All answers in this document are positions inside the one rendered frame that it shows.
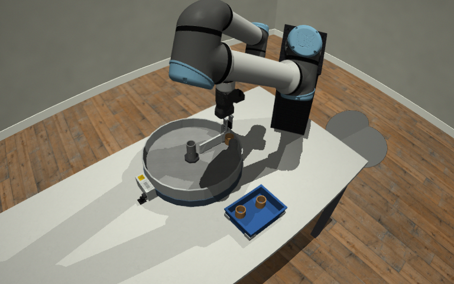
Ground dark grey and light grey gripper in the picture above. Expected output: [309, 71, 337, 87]
[215, 82, 245, 131]

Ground bronze bushing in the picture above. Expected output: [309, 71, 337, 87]
[255, 195, 266, 209]
[225, 133, 234, 145]
[235, 205, 246, 219]

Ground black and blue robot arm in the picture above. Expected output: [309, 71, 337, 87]
[168, 0, 322, 101]

